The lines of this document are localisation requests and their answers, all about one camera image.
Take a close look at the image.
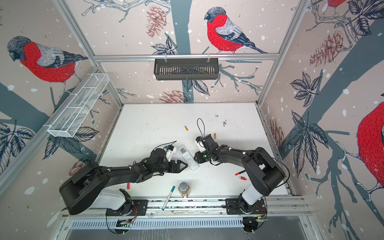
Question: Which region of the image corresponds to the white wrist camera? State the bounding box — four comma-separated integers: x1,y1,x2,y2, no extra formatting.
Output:
166,145,177,162
196,134,219,151

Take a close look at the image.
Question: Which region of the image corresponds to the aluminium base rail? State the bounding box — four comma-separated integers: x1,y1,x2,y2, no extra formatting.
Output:
61,196,311,232

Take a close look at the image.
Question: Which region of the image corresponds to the aluminium top crossbar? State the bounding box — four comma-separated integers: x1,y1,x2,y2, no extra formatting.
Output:
93,53,280,63

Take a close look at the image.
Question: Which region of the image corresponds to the black hanging plastic basket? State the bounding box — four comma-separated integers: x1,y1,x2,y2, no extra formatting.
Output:
154,58,219,81

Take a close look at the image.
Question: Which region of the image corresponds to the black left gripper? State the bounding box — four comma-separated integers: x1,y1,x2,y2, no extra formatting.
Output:
153,159,188,173

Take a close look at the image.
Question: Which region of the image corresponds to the silver metal binder clip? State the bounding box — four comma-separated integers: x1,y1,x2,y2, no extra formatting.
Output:
178,182,191,198

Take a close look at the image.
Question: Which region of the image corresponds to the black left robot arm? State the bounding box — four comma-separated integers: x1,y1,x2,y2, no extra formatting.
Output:
59,149,188,216

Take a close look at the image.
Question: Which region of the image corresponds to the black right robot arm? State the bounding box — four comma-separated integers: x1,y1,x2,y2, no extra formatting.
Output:
194,144,286,205

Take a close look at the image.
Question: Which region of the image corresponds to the teal capped marker pen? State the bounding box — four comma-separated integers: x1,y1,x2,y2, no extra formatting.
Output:
162,186,176,211

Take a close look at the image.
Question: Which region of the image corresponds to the white wire mesh basket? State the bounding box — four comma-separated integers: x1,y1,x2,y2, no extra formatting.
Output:
48,73,110,138

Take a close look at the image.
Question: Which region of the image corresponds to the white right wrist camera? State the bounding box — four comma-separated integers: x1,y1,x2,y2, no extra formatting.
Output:
196,134,219,151

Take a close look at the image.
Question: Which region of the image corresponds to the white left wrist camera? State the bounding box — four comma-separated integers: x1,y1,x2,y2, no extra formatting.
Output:
166,145,177,162

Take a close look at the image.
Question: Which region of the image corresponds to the white remote control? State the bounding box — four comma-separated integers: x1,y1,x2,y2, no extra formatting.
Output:
177,145,200,172

